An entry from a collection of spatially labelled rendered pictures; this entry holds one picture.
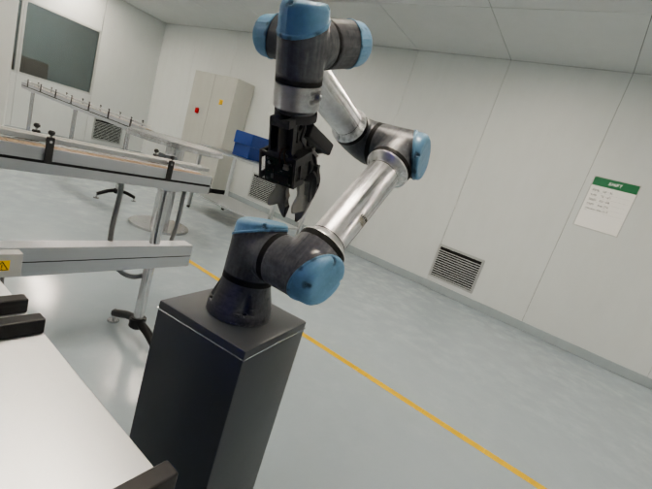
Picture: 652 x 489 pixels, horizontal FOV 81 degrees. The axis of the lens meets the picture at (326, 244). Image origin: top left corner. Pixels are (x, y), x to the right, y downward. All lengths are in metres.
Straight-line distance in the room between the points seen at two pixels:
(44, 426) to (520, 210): 4.89
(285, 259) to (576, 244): 4.44
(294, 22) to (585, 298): 4.69
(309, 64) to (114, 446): 0.52
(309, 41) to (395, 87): 5.26
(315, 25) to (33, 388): 0.55
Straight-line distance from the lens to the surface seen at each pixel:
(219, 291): 0.88
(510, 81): 5.39
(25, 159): 1.69
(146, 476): 0.39
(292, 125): 0.63
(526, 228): 5.03
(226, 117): 7.21
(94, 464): 0.43
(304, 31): 0.61
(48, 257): 1.85
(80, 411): 0.48
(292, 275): 0.74
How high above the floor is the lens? 1.18
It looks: 12 degrees down
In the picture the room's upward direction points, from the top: 18 degrees clockwise
